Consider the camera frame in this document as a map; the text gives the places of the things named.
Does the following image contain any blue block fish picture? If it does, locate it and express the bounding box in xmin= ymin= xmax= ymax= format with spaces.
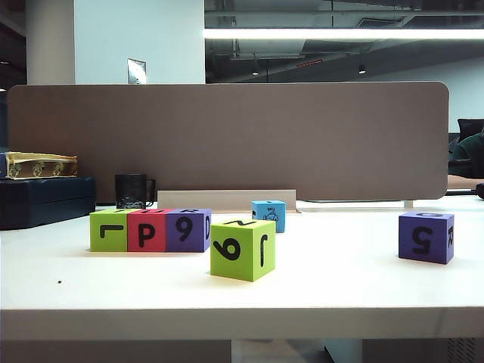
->
xmin=251 ymin=200 xmax=287 ymax=234

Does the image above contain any green block nine and J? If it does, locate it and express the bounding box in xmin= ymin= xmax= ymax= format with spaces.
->
xmin=209 ymin=218 xmax=277 ymax=283

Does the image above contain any purple block number five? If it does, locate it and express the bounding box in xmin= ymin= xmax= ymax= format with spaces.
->
xmin=398 ymin=211 xmax=455 ymax=265

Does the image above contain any person bare forearm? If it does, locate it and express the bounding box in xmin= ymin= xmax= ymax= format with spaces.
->
xmin=448 ymin=174 xmax=484 ymax=190

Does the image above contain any red block letter P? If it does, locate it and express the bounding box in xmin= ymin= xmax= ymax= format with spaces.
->
xmin=126 ymin=208 xmax=169 ymax=253

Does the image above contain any green block letter L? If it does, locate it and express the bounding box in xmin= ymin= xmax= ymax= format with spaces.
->
xmin=89 ymin=209 xmax=132 ymax=253

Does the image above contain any brown desk partition panel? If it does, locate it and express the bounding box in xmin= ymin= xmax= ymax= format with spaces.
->
xmin=6 ymin=81 xmax=451 ymax=202

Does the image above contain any purple block nine and D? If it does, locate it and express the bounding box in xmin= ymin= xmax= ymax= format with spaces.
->
xmin=165 ymin=207 xmax=213 ymax=253

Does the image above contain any black mug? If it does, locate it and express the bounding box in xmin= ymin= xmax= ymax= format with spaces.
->
xmin=114 ymin=173 xmax=157 ymax=209

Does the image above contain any yellow gold patterned box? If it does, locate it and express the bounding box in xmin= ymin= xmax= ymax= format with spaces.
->
xmin=5 ymin=150 xmax=79 ymax=179

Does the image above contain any dark blue case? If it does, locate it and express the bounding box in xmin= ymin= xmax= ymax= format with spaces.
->
xmin=0 ymin=176 xmax=97 ymax=231

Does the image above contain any person in dark green top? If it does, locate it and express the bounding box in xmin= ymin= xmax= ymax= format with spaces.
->
xmin=448 ymin=134 xmax=484 ymax=177

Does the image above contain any black office chair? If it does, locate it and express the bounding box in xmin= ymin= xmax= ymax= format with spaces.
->
xmin=456 ymin=118 xmax=484 ymax=143

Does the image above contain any grey vent grille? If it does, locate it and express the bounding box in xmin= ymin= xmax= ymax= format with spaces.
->
xmin=447 ymin=337 xmax=477 ymax=363

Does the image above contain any beige long cable box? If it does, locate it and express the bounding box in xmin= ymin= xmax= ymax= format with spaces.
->
xmin=157 ymin=188 xmax=298 ymax=213

